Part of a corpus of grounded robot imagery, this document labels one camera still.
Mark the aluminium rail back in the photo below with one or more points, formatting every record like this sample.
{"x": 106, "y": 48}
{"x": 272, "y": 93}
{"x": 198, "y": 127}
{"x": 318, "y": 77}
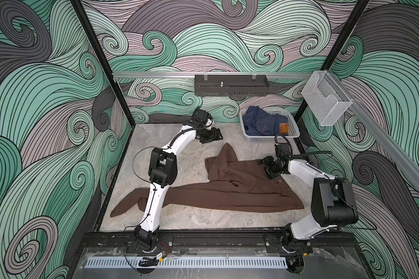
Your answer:
{"x": 190, "y": 75}

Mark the white plastic basket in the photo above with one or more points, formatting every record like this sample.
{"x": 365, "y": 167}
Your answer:
{"x": 272, "y": 110}

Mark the blue jeans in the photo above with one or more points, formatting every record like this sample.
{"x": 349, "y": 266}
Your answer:
{"x": 257, "y": 122}

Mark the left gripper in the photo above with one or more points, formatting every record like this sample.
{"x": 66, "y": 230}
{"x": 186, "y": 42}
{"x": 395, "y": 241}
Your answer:
{"x": 214, "y": 136}

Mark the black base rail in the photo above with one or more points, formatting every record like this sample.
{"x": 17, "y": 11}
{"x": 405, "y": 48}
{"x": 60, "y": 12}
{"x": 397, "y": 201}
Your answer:
{"x": 271, "y": 240}

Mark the aluminium rail right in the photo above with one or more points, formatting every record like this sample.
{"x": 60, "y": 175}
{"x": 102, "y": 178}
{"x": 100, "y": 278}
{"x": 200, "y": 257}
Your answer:
{"x": 382, "y": 118}

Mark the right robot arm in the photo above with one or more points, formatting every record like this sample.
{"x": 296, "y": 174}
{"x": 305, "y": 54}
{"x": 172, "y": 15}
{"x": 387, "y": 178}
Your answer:
{"x": 333, "y": 202}

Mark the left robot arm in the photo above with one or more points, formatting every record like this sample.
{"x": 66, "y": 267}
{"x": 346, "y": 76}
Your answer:
{"x": 163, "y": 171}

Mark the white slotted cable duct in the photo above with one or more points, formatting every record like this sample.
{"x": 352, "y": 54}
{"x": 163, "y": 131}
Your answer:
{"x": 215, "y": 262}

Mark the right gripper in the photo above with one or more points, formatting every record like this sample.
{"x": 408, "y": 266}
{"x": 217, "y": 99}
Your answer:
{"x": 267, "y": 174}

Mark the black perforated metal tray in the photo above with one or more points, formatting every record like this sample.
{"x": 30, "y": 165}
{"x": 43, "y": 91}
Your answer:
{"x": 236, "y": 87}

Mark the brown trousers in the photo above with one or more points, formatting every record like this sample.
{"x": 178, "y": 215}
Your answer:
{"x": 236, "y": 185}

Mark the aluminium rail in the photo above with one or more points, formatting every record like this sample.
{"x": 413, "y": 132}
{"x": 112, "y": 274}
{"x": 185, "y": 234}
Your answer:
{"x": 382, "y": 118}
{"x": 190, "y": 75}

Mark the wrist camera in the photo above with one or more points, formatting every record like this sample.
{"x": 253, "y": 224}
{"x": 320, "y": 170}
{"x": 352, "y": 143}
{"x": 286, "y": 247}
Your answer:
{"x": 283, "y": 150}
{"x": 201, "y": 119}

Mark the white mesh wall holder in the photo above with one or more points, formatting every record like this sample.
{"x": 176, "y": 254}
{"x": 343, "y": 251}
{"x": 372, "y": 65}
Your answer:
{"x": 327, "y": 97}

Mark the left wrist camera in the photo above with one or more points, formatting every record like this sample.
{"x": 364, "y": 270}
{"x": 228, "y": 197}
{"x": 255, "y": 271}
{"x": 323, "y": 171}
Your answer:
{"x": 201, "y": 119}

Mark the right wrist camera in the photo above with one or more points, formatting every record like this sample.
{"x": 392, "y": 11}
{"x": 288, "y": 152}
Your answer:
{"x": 283, "y": 150}

